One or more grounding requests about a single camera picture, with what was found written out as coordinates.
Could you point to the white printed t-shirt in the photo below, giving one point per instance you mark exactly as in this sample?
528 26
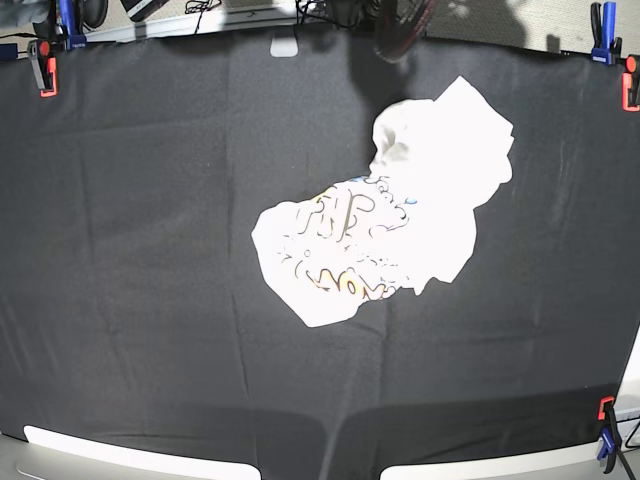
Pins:
409 220

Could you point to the black table cloth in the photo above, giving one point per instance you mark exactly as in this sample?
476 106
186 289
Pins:
134 312

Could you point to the blue clamp far left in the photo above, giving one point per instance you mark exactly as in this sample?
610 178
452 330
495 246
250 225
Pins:
69 24

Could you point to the red black clamp far left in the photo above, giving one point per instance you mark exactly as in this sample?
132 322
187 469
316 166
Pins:
44 66

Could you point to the red black clamp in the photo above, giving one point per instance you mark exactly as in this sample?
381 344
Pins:
630 84
44 66

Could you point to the blue clamp far right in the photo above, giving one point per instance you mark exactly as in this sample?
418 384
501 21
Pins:
607 46

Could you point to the red black clamp far right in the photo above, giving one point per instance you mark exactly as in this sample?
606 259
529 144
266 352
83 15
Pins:
630 84

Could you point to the red blue clamp near right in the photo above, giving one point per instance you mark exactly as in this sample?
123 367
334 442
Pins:
609 434

